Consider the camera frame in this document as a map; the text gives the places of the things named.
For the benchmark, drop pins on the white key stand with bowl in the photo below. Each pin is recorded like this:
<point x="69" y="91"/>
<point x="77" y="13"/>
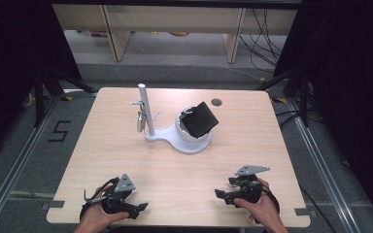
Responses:
<point x="187" y="144"/>

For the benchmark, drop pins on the black metal stand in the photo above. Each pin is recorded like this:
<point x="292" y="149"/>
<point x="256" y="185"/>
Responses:
<point x="299" y="90"/>
<point x="50" y="87"/>

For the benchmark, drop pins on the person's right hand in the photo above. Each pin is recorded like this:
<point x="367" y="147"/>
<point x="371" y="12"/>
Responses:
<point x="259" y="210"/>

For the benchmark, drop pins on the grey table grommet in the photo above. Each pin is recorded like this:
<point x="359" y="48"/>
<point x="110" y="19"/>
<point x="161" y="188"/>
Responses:
<point x="216" y="102"/>

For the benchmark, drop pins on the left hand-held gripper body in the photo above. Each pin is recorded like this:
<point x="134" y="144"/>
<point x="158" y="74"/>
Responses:
<point x="118" y="194"/>

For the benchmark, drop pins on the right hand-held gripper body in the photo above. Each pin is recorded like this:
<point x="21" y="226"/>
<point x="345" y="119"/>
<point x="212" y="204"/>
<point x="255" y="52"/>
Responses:
<point x="249" y="187"/>

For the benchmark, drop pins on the person's left hand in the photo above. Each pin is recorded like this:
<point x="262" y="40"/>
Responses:
<point x="94" y="216"/>

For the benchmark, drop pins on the black curtain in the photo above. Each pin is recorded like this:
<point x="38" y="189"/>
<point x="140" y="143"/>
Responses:
<point x="353" y="81"/>
<point x="9" y="64"/>

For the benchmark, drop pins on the aluminium floor rail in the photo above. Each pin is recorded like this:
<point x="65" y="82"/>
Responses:
<point x="16" y="168"/>
<point x="323" y="168"/>

